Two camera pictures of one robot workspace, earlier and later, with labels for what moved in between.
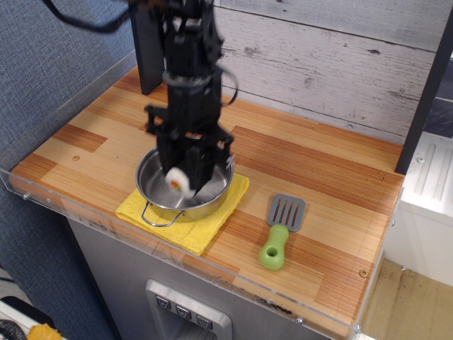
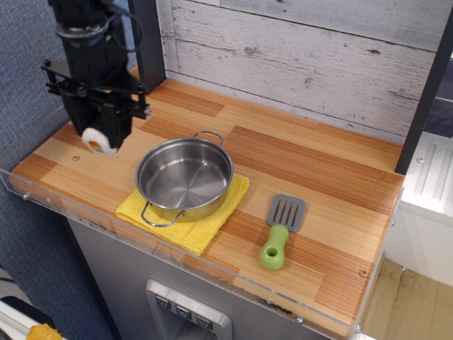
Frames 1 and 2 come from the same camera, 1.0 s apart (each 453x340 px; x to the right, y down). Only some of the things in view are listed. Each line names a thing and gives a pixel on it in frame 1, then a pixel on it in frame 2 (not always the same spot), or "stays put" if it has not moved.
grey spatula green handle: (286, 213) stays put
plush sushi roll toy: (178, 182) -> (97, 142)
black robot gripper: (193, 108) -> (95, 67)
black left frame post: (147, 23) stays put
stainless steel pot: (163, 208) stays put
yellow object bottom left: (43, 331) stays put
